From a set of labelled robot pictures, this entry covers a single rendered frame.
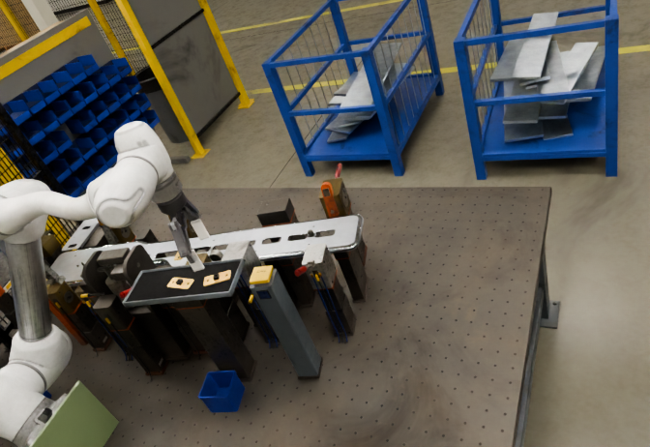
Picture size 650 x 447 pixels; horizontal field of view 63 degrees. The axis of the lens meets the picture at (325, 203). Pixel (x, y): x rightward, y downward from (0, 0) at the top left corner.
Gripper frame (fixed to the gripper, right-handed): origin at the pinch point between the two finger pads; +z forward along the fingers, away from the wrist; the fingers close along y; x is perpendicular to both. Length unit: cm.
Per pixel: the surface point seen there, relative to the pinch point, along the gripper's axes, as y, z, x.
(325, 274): 6.1, 26.5, -29.4
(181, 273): 7.4, 11.5, 12.8
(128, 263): 17.7, 9.6, 32.6
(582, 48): 216, 84, -204
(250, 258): 16.1, 20.2, -6.0
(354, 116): 235, 91, -47
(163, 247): 48, 28, 35
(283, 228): 36.9, 27.4, -15.2
